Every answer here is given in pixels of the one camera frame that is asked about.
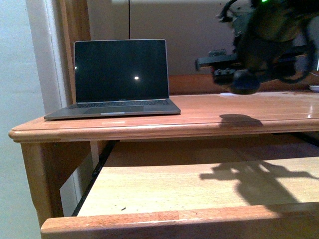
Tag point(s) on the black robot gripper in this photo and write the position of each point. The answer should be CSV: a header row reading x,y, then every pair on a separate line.
x,y
267,36

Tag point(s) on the grey open laptop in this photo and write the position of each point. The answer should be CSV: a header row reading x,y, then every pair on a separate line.
x,y
119,78

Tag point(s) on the wooden pull-out keyboard tray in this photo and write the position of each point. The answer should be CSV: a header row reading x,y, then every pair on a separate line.
x,y
231,194

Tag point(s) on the wooden desk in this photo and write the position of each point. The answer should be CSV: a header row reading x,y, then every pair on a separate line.
x,y
52,150

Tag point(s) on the black drawer slide rail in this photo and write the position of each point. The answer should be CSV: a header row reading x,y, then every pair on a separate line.
x,y
102,159

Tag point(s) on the wooden door frame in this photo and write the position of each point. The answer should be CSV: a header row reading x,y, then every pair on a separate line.
x,y
75,23

